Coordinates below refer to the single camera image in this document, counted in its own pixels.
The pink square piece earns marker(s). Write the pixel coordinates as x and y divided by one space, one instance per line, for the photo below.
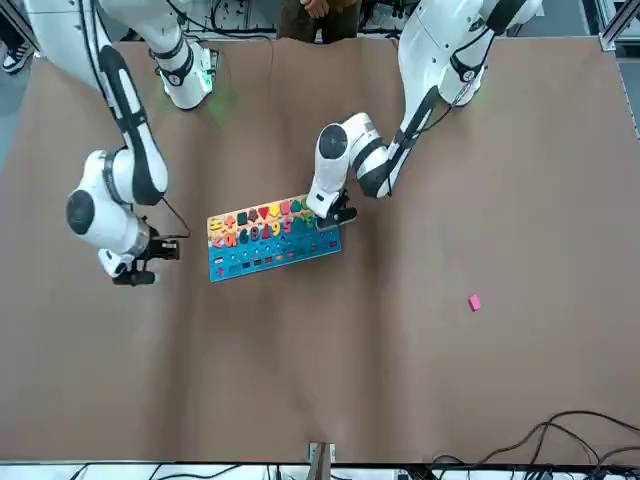
286 207

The person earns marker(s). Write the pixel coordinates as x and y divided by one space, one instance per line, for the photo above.
340 25
17 57

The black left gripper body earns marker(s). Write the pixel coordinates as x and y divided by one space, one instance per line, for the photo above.
341 201

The pink greater-than sign piece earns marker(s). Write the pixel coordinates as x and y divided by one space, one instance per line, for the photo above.
214 243

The yellow shape piece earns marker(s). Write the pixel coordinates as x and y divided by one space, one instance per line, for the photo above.
274 210

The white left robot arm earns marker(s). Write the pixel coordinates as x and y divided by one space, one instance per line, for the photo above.
435 50

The green shape piece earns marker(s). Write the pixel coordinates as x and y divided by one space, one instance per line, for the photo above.
304 202

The dark blue square piece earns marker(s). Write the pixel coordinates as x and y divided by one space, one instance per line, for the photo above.
243 218

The blue number nine piece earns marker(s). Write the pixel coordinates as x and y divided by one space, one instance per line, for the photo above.
243 235

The colourful wooden toy board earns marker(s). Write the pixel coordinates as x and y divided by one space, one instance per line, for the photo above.
280 260

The red triangle piece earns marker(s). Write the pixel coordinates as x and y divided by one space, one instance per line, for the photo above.
263 212

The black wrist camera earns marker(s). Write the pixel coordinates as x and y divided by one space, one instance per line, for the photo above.
342 217
132 278

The blue heart piece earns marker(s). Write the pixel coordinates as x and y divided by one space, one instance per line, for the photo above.
296 205

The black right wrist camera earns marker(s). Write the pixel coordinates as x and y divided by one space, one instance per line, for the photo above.
132 278

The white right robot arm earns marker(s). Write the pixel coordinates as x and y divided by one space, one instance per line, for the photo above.
100 225

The small pink block piece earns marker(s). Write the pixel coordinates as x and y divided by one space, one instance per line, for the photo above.
474 303

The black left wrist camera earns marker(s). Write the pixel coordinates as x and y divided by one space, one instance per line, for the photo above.
342 217

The aluminium frame post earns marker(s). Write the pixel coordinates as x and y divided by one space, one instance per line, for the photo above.
320 460
617 22

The green number three piece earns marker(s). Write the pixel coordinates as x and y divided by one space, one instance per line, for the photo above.
306 222

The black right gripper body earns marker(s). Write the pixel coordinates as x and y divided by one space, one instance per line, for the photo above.
162 249

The yellow equals sign piece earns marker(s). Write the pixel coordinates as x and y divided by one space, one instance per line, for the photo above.
215 221

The orange number ten piece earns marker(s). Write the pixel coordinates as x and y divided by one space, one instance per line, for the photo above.
228 240

